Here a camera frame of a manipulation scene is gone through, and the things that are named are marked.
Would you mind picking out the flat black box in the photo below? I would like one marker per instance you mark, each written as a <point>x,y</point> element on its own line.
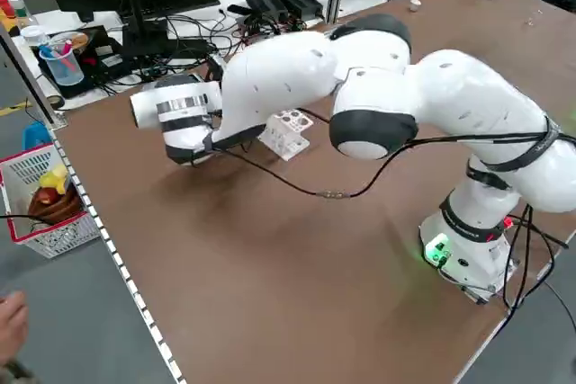
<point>103,60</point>

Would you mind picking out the clear bottle with white cap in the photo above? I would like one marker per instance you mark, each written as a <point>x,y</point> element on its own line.
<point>15,4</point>

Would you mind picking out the yellow toy fruit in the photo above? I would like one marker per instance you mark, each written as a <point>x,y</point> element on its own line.
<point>56,177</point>

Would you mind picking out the small white bottle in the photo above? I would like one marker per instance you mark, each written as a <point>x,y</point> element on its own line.
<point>414,5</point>

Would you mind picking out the aluminium table edge rail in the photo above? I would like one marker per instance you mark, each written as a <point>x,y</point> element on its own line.
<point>112,249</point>

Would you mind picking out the small clear glass piece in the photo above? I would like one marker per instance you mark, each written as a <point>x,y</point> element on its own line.
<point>531,21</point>

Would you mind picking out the red capped bottle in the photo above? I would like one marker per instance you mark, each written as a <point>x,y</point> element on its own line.
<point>4,8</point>

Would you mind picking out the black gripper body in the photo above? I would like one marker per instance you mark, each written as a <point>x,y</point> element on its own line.
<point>215,69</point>

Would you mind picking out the white plastic basket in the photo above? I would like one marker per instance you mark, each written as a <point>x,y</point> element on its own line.
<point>58,240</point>

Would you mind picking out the red toy apple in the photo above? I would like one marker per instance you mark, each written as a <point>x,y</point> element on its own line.
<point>47,196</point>

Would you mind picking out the brown woven bowl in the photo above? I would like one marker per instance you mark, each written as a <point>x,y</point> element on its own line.
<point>63,208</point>

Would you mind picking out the white test tube rack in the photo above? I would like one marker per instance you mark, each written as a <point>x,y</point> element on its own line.
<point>294,123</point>

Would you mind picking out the clear measuring cup with pens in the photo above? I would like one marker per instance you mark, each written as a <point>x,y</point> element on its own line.
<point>65,71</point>

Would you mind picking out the aluminium frame post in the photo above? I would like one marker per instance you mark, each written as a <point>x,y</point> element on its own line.
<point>27,74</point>

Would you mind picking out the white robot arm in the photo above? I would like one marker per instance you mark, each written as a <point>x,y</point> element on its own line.
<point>279,74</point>

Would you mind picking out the silver digital scale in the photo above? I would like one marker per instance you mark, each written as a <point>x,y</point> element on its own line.
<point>194,76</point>

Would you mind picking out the dark tape roll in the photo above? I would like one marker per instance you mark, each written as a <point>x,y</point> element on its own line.
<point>49,100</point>

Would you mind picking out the blue plastic object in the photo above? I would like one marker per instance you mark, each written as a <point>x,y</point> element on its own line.
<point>36,136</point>

